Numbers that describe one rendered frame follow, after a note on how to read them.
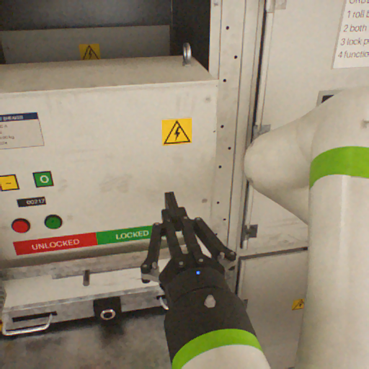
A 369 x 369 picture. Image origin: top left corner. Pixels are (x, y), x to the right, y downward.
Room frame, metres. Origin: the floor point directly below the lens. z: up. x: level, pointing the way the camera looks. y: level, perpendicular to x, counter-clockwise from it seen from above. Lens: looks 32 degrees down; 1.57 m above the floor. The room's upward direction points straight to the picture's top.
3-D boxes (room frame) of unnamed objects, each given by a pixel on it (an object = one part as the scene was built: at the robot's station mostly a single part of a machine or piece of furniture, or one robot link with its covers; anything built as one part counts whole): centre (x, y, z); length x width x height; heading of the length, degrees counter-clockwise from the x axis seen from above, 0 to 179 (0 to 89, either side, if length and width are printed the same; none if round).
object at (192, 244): (0.39, -0.01, 1.23); 0.11 x 0.01 x 0.04; 10
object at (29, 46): (1.36, 0.34, 1.28); 0.58 x 0.02 x 0.19; 102
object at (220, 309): (0.25, -0.02, 1.22); 0.09 x 0.06 x 0.12; 102
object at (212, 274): (0.32, -0.01, 1.23); 0.09 x 0.08 x 0.07; 12
